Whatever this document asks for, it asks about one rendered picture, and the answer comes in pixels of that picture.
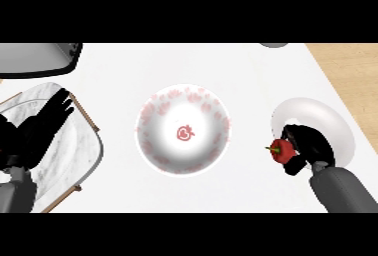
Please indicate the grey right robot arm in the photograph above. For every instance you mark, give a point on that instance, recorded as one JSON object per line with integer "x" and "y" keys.
{"x": 345, "y": 190}

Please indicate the red vegetable with green stem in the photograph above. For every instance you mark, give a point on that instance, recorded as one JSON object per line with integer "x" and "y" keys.
{"x": 283, "y": 150}

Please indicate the white bowl with pink print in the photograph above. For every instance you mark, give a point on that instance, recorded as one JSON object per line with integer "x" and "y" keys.
{"x": 184, "y": 129}

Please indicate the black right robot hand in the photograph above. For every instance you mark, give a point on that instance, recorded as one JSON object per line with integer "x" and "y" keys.
{"x": 311, "y": 143}

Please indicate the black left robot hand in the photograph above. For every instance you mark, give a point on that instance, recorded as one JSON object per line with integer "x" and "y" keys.
{"x": 39, "y": 130}

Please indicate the marble tray with wooden frame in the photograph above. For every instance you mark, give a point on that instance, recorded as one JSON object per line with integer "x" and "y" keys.
{"x": 75, "y": 150}

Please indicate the plain white plate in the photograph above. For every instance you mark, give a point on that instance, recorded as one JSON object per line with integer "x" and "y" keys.
{"x": 320, "y": 116}

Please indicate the grey appliance with black rim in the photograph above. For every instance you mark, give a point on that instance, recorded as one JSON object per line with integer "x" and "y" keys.
{"x": 35, "y": 59}

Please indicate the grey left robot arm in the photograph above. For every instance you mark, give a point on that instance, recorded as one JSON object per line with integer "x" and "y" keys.
{"x": 17, "y": 191}

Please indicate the grey round object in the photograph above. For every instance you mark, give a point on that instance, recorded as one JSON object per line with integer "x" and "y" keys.
{"x": 274, "y": 45}

